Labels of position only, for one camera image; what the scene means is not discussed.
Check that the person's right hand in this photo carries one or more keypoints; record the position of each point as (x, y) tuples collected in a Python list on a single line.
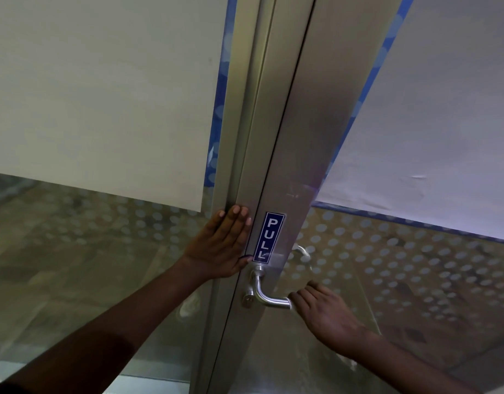
[(325, 315)]

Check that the person's left hand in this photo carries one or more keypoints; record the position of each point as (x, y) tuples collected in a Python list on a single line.
[(219, 246)]

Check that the person's left forearm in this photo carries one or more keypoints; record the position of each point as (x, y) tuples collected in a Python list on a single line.
[(112, 332)]

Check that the person's right forearm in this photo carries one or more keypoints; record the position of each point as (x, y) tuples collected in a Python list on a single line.
[(399, 361)]

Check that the blue pull sign sticker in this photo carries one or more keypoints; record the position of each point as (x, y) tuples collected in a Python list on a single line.
[(270, 237)]

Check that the outer metal door lever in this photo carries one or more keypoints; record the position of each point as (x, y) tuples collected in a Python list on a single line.
[(303, 251)]

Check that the metal framed glass door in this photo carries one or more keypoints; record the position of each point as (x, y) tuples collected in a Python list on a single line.
[(317, 118)]

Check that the metal lock cylinder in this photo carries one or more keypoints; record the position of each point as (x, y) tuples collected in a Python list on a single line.
[(247, 300)]

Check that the large white paper sheet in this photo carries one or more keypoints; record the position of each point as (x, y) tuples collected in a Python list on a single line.
[(440, 118), (104, 90)]

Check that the metal door frame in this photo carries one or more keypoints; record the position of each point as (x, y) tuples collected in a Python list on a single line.
[(256, 118)]

